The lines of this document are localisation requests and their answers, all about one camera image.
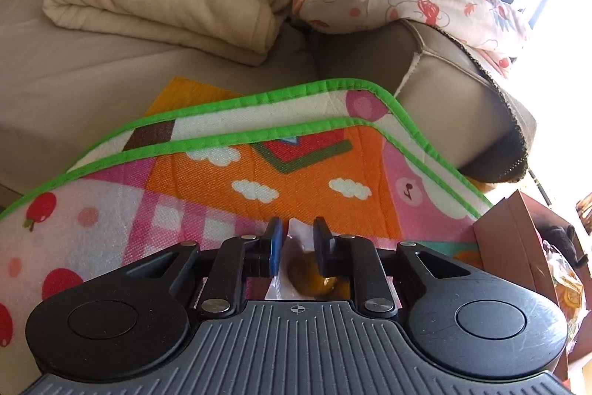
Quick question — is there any brown cardboard box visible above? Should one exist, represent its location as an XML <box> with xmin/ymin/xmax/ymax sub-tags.
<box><xmin>472</xmin><ymin>190</ymin><xmax>592</xmax><ymax>382</ymax></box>

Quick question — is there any grey fringed cover cloth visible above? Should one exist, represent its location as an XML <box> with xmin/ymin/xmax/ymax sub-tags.
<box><xmin>455</xmin><ymin>39</ymin><xmax>539</xmax><ymax>185</ymax></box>

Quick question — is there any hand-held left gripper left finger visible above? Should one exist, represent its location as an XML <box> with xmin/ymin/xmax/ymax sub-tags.
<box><xmin>99</xmin><ymin>217</ymin><xmax>285</xmax><ymax>317</ymax></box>

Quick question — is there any clear bag of bread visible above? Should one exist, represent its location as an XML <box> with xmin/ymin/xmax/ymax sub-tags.
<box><xmin>541</xmin><ymin>240</ymin><xmax>592</xmax><ymax>354</ymax></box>

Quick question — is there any clear packet brown pastry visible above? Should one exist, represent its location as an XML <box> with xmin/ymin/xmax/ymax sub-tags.
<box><xmin>266</xmin><ymin>218</ymin><xmax>401</xmax><ymax>308</ymax></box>

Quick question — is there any folded beige blanket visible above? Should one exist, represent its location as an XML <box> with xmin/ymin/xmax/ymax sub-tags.
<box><xmin>41</xmin><ymin>0</ymin><xmax>292</xmax><ymax>67</ymax></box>

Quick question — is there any colourful cartoon play mat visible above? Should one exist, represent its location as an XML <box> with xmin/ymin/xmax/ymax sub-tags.
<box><xmin>0</xmin><ymin>77</ymin><xmax>493</xmax><ymax>349</ymax></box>

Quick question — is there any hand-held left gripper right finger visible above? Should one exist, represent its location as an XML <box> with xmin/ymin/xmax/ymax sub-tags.
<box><xmin>313</xmin><ymin>216</ymin><xmax>486</xmax><ymax>319</ymax></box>

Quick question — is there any black plush toy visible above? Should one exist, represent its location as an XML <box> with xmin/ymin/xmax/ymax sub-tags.
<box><xmin>539</xmin><ymin>225</ymin><xmax>588</xmax><ymax>266</ymax></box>

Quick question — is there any beige sofa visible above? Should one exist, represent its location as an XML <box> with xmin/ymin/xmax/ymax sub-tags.
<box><xmin>0</xmin><ymin>0</ymin><xmax>539</xmax><ymax>201</ymax></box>

